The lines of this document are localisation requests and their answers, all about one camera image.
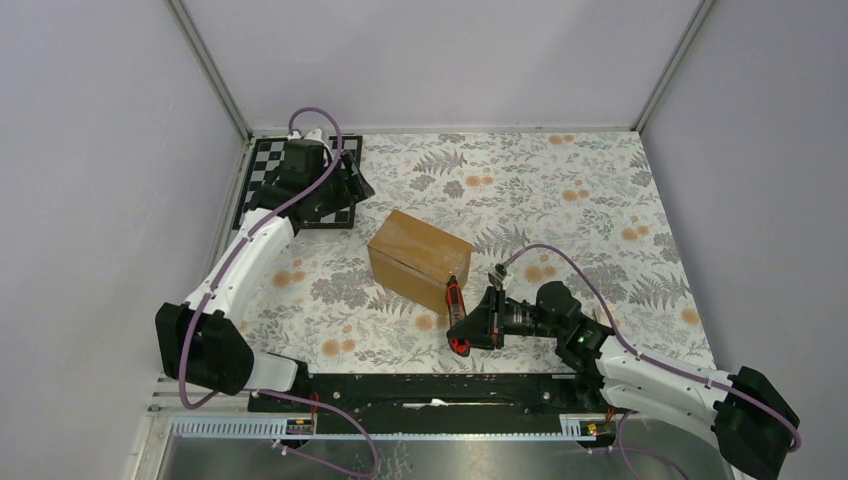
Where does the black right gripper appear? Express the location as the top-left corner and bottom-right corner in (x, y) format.
(447, 286), (564, 351)

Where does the red black utility knife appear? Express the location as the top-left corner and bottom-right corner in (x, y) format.
(445, 274), (471, 357)

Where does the brown cardboard express box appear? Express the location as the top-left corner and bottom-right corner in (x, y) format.
(367, 210), (472, 315)

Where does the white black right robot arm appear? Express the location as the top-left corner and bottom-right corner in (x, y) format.
(445, 280), (800, 479)

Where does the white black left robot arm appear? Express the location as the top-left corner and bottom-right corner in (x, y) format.
(155, 131), (374, 411)

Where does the black white checkerboard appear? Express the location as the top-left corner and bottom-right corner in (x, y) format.
(231, 134), (364, 232)

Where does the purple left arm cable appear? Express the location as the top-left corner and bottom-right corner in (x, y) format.
(178, 107), (382, 478)

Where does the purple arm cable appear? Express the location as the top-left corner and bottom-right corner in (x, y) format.
(488, 243), (803, 480)
(178, 107), (382, 478)

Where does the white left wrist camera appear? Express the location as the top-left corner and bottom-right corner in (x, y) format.
(286, 128), (329, 144)

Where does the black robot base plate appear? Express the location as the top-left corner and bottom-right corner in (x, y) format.
(248, 372), (641, 437)

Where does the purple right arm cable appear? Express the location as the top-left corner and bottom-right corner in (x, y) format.
(488, 243), (803, 480)

